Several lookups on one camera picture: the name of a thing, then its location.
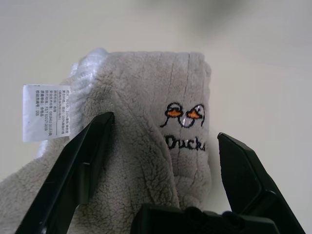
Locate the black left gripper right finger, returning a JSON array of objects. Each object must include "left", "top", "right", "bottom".
[{"left": 217, "top": 132, "right": 306, "bottom": 234}]

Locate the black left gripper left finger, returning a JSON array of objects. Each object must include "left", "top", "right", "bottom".
[{"left": 20, "top": 111, "right": 115, "bottom": 234}]

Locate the beige towel with white trim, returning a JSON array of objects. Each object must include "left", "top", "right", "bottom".
[{"left": 0, "top": 47, "right": 213, "bottom": 234}]

